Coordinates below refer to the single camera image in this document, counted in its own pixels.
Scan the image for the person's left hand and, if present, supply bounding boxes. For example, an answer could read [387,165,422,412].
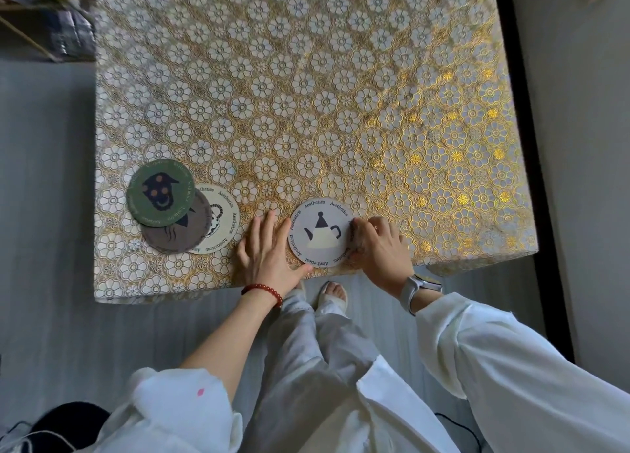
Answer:
[235,210,314,298]

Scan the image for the person's right hand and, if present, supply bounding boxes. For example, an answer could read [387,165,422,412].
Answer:
[346,216,415,292]

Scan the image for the grey round teapot coaster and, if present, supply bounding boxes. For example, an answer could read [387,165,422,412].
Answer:
[287,201,356,269]

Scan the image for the person's left forearm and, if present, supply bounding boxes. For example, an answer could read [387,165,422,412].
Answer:
[179,290,282,405]

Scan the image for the person's right forearm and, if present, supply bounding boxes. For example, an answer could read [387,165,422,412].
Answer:
[391,270,630,453]

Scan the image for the cream round coaster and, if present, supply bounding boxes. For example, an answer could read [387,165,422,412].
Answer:
[188,184,240,255]

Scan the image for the white slipper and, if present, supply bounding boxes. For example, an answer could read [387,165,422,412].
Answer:
[317,280,348,316]

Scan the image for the brown round coaster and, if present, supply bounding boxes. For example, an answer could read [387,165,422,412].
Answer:
[141,188,213,255]

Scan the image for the white smartwatch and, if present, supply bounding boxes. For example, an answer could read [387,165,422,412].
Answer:
[398,273,444,316]

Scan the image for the light grey trousers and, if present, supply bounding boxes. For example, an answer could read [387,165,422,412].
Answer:
[240,289,382,453]

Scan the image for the green round face coaster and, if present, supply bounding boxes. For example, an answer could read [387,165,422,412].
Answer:
[126,159,196,228]

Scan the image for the gold floral lace tablecloth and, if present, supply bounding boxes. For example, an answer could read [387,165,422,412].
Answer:
[93,0,538,305]

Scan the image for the white long-sleeved shirt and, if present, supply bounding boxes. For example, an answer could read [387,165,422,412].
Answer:
[74,291,630,453]

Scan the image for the black round bag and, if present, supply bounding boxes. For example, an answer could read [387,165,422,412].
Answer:
[29,401,112,453]

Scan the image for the clear plastic bag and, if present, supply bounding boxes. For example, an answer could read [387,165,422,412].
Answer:
[48,8,97,62]

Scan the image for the wooden rack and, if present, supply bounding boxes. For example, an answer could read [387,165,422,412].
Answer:
[0,0,66,63]

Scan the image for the red bead bracelet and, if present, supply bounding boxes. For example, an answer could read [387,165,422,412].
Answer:
[241,283,284,311]

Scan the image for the black cable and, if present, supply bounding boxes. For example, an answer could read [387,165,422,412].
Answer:
[434,412,487,453]

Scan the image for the white cable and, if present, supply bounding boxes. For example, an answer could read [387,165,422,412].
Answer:
[0,420,67,453]

